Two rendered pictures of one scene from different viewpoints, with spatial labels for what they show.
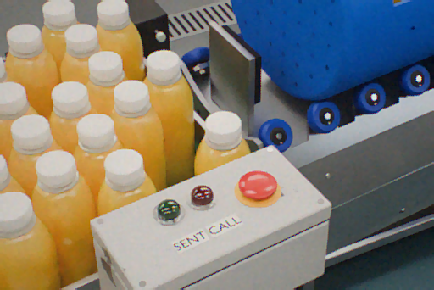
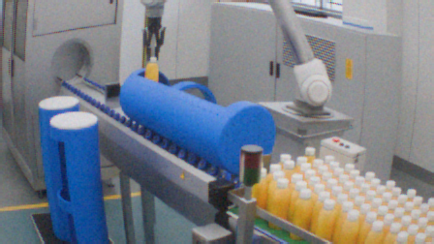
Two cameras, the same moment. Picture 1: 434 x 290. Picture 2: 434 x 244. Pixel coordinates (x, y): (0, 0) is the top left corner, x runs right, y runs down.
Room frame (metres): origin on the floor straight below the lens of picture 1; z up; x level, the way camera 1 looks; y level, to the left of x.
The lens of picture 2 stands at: (1.24, 1.94, 1.76)
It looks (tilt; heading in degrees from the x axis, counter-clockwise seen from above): 16 degrees down; 264
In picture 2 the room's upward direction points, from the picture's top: 2 degrees clockwise
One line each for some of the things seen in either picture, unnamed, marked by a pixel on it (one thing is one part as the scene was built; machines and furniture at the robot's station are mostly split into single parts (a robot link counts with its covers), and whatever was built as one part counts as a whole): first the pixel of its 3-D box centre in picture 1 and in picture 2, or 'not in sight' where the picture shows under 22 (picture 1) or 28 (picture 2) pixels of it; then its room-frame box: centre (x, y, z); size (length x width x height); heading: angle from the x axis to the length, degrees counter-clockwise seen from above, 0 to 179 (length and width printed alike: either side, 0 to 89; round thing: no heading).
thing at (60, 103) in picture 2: not in sight; (58, 103); (1.89, -0.92, 1.03); 0.28 x 0.28 x 0.01
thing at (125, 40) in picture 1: (119, 69); not in sight; (0.91, 0.14, 0.98); 0.07 x 0.07 x 0.17
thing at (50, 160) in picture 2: not in sight; (63, 173); (1.89, -0.92, 0.59); 0.28 x 0.28 x 0.88
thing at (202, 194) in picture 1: (202, 194); not in sight; (0.54, 0.02, 1.11); 0.02 x 0.02 x 0.01
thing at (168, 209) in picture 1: (169, 209); not in sight; (0.52, 0.05, 1.11); 0.02 x 0.02 x 0.01
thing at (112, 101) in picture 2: not in sight; (112, 96); (1.55, -1.17, 1.00); 0.10 x 0.04 x 0.15; 30
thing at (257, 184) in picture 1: (258, 186); not in sight; (0.55, -0.03, 1.11); 0.04 x 0.04 x 0.01
